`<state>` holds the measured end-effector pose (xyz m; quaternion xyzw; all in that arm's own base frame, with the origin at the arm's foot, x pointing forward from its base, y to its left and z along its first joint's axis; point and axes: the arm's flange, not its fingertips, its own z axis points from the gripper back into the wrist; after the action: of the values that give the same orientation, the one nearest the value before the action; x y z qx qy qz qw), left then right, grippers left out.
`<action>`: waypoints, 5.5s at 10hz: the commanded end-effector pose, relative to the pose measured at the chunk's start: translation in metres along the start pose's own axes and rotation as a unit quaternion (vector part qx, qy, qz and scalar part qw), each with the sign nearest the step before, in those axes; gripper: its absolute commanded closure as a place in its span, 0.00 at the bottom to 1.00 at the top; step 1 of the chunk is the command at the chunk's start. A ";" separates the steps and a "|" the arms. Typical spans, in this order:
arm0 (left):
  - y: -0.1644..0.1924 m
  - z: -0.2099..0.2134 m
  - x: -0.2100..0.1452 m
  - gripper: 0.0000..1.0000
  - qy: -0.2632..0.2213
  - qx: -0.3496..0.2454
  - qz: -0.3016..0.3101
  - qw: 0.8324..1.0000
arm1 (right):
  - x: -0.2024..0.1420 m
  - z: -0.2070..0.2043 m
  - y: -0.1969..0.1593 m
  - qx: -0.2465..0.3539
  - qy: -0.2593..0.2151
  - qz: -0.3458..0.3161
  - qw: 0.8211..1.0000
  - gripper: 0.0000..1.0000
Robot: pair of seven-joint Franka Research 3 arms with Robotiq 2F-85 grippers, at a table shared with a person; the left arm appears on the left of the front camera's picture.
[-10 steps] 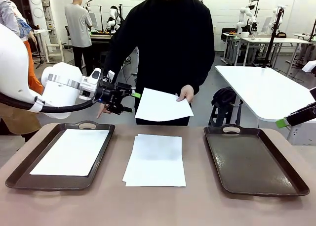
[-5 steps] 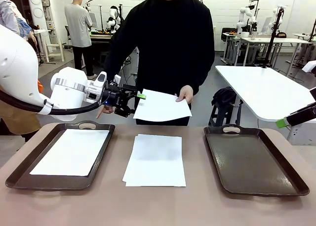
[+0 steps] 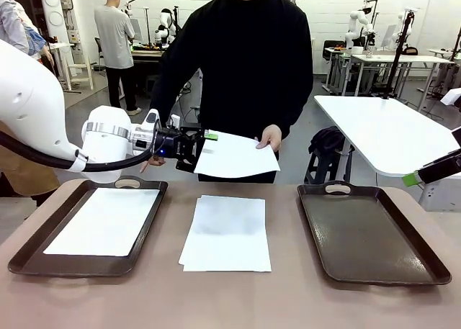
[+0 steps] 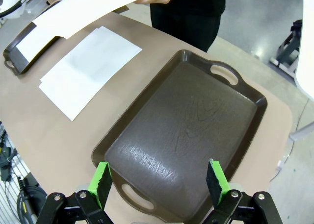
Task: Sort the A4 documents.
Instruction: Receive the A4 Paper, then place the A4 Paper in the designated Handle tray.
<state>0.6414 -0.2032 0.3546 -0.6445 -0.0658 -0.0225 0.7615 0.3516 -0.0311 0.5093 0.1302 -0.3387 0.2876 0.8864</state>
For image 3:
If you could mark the white cylinder container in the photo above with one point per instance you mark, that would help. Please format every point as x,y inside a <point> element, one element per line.
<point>356,50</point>

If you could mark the dark brown plastic tray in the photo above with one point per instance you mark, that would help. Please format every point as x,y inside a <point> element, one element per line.
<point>72,266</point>
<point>363,235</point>

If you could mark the large white table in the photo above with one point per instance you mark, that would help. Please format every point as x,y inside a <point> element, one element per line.
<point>378,134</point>

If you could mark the person in black sweater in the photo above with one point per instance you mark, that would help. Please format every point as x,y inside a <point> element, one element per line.
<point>237,55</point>

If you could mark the white panel on stand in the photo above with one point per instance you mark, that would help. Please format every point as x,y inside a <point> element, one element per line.
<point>389,35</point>

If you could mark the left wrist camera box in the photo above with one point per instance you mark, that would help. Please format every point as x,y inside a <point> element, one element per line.
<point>175,120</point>

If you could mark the person's left hand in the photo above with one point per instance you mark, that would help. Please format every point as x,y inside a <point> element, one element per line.
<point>273,136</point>

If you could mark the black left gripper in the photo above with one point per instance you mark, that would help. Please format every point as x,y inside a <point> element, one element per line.
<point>173,145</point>

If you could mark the person's right hand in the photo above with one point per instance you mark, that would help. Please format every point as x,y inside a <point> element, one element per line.
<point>156,161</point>

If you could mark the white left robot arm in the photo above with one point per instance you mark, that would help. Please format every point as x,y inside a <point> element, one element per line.
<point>29,102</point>

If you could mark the long white desk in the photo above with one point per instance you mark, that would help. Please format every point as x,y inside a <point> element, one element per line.
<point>396,58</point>

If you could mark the black stool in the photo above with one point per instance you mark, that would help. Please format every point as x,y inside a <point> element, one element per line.
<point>322,167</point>

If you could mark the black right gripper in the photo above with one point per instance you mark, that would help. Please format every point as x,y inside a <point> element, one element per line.
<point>457,136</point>

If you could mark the man in grey t-shirt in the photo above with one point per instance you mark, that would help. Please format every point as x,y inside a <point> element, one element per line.
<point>113,37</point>

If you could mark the grey plastic stool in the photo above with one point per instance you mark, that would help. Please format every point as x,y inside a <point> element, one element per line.
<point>151,86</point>

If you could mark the black tripod pole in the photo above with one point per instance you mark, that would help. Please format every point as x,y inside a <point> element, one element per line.
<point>398,62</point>

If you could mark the wooden workbench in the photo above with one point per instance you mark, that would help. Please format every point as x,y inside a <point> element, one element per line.
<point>144,53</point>

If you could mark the black bag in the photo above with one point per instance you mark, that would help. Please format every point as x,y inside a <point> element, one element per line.
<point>327,140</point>

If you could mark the tall white appliance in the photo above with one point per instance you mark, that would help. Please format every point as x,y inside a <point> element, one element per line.
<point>54,19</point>

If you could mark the person's right forearm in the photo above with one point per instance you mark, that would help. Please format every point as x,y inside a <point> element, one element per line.
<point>160,102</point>

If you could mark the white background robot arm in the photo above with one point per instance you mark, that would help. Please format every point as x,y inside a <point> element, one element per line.
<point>400,21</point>
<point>350,34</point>
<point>165,19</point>

